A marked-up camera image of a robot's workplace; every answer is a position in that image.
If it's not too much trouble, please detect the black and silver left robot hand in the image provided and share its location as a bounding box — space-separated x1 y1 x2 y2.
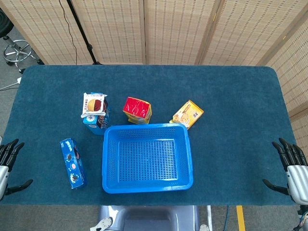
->
0 139 34 202

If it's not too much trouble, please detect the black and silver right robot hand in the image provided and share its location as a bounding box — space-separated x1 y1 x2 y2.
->
262 137 308 205

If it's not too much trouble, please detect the long blue Oreo box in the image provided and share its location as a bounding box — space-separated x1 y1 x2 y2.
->
59 138 88 190

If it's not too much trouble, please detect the blue chocolate chip cookie box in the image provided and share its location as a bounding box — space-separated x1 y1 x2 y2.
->
82 92 112 136

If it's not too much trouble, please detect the white snack packet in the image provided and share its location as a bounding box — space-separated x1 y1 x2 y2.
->
80 92 108 118

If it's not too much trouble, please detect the yellow cracker pack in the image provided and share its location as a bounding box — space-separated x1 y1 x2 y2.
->
169 100 205 130

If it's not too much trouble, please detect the red yellow snack bag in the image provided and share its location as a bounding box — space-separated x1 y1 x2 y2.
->
122 97 153 125

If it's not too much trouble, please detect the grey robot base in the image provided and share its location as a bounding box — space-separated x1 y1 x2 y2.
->
90 205 210 231

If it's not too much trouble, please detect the blue plastic perforated basket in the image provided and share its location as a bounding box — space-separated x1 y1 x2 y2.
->
102 123 194 194

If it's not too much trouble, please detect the yellow floor tape strip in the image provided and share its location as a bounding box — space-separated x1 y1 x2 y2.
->
236 205 246 231

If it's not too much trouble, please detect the teal table mat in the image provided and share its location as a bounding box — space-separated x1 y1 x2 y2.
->
0 64 304 206

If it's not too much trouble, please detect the white table leg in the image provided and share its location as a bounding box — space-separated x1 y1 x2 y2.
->
206 205 214 231

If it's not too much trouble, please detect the black stool with chrome base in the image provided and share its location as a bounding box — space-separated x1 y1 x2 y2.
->
0 8 45 74

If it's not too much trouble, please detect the black tripod stand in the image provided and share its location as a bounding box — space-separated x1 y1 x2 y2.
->
66 0 103 65

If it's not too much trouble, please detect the blue floor cable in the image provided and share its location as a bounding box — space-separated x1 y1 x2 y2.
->
223 205 231 231

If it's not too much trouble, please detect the thin black hanging cable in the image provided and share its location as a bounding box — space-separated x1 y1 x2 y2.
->
58 0 77 65

